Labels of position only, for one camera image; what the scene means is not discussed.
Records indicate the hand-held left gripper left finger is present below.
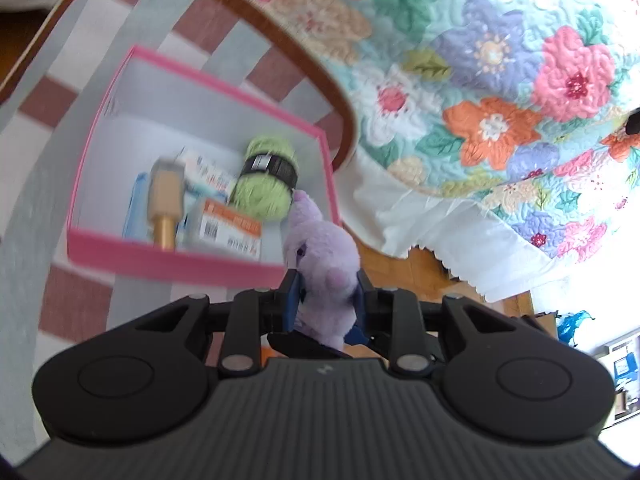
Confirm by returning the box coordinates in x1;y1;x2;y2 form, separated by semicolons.
107;267;306;380

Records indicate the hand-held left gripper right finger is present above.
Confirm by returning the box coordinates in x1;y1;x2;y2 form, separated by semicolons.
349;272;547;379

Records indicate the purple plush toy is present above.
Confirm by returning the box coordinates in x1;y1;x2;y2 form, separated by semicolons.
281;189;362;352

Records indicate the orange white small carton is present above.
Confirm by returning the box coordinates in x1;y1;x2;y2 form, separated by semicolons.
190;196;263;261

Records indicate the pink cardboard box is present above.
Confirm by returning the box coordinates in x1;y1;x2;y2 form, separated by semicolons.
66;45;343;288

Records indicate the beige bottle gold cap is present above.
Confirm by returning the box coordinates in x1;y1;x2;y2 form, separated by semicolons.
146;157;187;251

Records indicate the green yarn ball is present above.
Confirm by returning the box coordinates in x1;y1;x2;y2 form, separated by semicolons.
229;135;301;222

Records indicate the white bed skirt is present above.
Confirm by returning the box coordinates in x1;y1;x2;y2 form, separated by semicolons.
340;150;561;306

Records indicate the light blue packet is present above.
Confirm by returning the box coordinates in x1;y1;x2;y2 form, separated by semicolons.
122;172;151;241

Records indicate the blue crumpled plastic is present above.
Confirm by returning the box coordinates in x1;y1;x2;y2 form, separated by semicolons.
556;310;596;346

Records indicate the blue white carton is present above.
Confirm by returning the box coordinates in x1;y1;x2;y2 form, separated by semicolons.
602;341;640;388

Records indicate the floral quilt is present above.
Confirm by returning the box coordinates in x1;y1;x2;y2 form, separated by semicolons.
210;0;640;266

